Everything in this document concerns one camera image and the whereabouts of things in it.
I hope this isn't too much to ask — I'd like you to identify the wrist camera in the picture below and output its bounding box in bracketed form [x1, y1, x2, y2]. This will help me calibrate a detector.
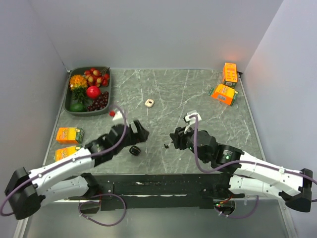
[184, 110, 202, 134]
[109, 111, 124, 124]

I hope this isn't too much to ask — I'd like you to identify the orange juice box left upper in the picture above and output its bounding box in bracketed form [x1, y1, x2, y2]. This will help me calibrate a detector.
[56, 127, 85, 144]

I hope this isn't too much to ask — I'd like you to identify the green avocado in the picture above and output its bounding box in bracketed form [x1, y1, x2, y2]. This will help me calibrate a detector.
[69, 103, 86, 112]

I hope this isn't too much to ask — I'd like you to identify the beige earbud charging case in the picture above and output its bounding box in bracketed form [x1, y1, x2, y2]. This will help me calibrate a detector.
[145, 99, 155, 108]

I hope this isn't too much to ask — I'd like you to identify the orange juice box left lower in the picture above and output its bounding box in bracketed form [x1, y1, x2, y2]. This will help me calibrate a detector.
[54, 145, 82, 162]

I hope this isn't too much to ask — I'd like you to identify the red lychee bunch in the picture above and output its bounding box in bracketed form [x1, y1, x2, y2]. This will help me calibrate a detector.
[84, 67, 110, 87]

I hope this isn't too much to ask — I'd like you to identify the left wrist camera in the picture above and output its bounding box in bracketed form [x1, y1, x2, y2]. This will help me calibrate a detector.
[109, 111, 124, 124]

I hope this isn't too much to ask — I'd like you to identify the red apple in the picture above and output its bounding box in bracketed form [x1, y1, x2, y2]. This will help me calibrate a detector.
[86, 86, 101, 99]

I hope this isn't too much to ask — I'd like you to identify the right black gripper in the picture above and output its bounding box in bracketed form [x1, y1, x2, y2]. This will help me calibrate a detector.
[169, 122, 209, 163]

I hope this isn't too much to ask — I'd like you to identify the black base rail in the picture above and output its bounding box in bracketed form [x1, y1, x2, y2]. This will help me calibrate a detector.
[68, 172, 246, 211]

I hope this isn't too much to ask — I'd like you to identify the grey fruit tray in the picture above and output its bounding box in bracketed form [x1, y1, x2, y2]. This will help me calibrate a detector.
[64, 66, 111, 117]

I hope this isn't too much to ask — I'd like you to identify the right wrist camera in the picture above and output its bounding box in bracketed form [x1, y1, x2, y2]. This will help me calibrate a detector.
[184, 110, 202, 134]

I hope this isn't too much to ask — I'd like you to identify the orange pineapple toy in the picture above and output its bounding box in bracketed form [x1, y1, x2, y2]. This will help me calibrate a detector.
[69, 74, 88, 104]

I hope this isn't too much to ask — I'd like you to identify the orange juice box tilted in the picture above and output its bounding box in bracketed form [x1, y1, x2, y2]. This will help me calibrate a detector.
[209, 84, 239, 106]

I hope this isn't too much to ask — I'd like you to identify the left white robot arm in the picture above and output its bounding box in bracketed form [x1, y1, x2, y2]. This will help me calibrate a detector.
[4, 120, 149, 220]

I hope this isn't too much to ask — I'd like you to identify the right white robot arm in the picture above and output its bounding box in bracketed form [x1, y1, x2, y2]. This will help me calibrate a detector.
[169, 127, 313, 213]

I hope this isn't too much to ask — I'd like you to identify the dark grape bunch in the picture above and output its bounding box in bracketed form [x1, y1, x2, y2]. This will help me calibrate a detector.
[87, 92, 109, 112]

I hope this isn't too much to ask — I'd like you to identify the black earbud charging case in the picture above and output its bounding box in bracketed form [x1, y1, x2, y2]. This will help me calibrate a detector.
[129, 145, 141, 156]

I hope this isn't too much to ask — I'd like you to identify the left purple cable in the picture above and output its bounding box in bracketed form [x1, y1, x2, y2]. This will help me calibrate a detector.
[0, 104, 128, 227]

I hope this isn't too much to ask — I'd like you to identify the orange juice box far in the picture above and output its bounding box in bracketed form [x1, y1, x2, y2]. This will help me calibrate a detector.
[222, 62, 238, 88]

